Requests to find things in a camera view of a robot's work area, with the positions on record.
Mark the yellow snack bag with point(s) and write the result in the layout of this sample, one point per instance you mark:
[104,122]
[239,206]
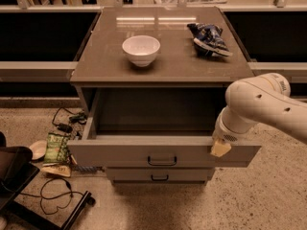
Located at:
[60,170]

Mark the grey top drawer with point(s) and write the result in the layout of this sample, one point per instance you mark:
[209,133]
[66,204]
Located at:
[155,127]

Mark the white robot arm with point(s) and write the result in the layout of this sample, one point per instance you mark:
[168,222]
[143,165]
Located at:
[263,99]

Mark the grey drawer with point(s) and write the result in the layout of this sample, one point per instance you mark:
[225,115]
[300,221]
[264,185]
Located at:
[118,175]
[155,127]

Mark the grey bottom drawer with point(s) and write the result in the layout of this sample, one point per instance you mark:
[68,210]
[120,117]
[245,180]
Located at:
[118,175]

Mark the white bowl on floor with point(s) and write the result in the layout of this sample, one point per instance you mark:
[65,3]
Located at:
[38,149]

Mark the green chip bag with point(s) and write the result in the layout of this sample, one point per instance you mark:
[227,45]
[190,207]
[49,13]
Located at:
[56,149]

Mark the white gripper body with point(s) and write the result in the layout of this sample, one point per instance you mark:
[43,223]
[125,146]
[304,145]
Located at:
[222,134]

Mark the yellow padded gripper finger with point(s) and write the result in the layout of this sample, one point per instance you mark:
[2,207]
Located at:
[220,148]

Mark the grey drawer cabinet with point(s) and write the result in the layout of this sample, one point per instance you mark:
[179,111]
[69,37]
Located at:
[104,64]

